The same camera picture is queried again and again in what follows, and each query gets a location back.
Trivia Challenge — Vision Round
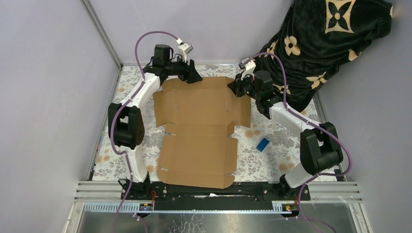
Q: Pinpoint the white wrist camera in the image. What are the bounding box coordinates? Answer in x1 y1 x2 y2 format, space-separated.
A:
176 38 193 62
239 58 256 80

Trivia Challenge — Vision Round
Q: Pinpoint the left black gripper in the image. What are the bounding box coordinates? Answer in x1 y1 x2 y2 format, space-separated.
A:
162 53 201 83

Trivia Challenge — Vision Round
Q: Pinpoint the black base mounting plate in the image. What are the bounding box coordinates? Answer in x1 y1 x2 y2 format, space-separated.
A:
118 179 311 211

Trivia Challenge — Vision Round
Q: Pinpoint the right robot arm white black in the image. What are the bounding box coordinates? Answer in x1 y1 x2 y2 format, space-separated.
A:
227 71 343 200

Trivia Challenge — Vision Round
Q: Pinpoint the purple cable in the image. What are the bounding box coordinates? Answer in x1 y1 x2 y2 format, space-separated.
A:
109 31 180 233
241 52 353 233

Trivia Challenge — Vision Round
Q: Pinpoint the aluminium frame rail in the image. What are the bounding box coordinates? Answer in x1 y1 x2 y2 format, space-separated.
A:
75 181 362 203

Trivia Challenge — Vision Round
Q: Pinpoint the black floral blanket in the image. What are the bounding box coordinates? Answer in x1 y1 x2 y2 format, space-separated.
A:
254 0 394 112

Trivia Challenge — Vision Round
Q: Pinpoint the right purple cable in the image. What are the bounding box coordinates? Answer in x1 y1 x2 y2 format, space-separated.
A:
241 52 353 233

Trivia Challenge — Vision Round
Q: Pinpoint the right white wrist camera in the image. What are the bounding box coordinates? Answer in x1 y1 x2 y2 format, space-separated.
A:
239 58 256 80

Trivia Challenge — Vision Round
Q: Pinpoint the small blue block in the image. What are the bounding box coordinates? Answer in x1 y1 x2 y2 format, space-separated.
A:
256 138 269 152

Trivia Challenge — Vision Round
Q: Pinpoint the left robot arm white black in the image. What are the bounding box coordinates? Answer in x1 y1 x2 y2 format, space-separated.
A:
108 42 202 200

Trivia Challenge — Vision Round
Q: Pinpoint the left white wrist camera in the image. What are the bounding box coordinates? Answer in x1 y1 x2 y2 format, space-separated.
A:
176 38 193 62

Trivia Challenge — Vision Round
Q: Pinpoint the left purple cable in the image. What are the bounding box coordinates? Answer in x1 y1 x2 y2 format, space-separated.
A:
109 31 180 233

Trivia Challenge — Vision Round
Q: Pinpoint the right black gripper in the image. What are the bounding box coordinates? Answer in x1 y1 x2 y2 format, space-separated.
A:
227 71 260 101

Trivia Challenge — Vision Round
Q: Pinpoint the brown cardboard box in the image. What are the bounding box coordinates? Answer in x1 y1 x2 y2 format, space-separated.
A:
153 77 251 189

